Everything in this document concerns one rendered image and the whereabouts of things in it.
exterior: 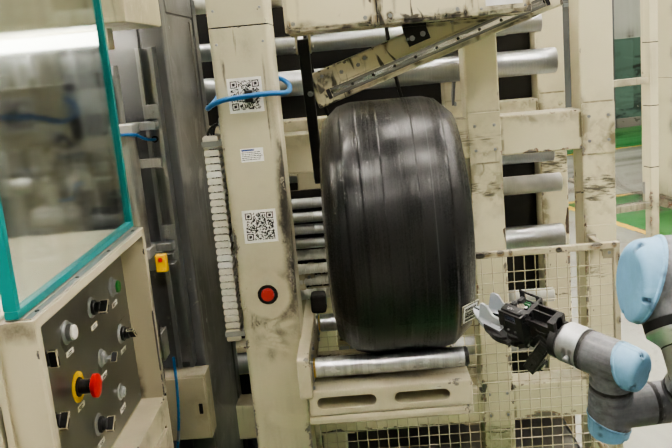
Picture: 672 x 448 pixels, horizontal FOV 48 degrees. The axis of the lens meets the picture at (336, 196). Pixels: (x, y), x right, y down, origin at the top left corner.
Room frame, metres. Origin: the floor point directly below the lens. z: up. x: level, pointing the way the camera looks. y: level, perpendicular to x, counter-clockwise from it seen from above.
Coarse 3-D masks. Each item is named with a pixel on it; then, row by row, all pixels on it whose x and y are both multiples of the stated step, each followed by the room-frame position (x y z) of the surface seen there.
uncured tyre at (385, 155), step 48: (336, 144) 1.53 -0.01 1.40; (384, 144) 1.50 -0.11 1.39; (432, 144) 1.49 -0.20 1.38; (336, 192) 1.46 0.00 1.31; (384, 192) 1.44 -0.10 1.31; (432, 192) 1.43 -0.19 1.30; (336, 240) 1.44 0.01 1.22; (384, 240) 1.41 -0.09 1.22; (432, 240) 1.41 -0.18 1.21; (336, 288) 1.45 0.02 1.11; (384, 288) 1.42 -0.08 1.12; (432, 288) 1.41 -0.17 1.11; (384, 336) 1.48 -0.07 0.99; (432, 336) 1.48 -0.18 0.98
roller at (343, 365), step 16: (384, 352) 1.56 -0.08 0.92; (400, 352) 1.55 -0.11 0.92; (416, 352) 1.55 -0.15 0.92; (432, 352) 1.54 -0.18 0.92; (448, 352) 1.54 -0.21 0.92; (464, 352) 1.54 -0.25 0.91; (320, 368) 1.54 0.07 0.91; (336, 368) 1.54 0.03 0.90; (352, 368) 1.54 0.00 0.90; (368, 368) 1.54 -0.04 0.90; (384, 368) 1.54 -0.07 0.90; (400, 368) 1.54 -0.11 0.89; (416, 368) 1.54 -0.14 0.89; (432, 368) 1.54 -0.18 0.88
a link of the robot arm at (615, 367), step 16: (592, 336) 1.23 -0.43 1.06; (608, 336) 1.23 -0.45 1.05; (576, 352) 1.23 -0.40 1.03; (592, 352) 1.21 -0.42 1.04; (608, 352) 1.19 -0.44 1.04; (624, 352) 1.18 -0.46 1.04; (640, 352) 1.18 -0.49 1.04; (592, 368) 1.21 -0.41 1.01; (608, 368) 1.18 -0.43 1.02; (624, 368) 1.16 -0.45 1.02; (640, 368) 1.16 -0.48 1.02; (592, 384) 1.21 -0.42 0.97; (608, 384) 1.19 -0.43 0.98; (624, 384) 1.16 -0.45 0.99; (640, 384) 1.17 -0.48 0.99
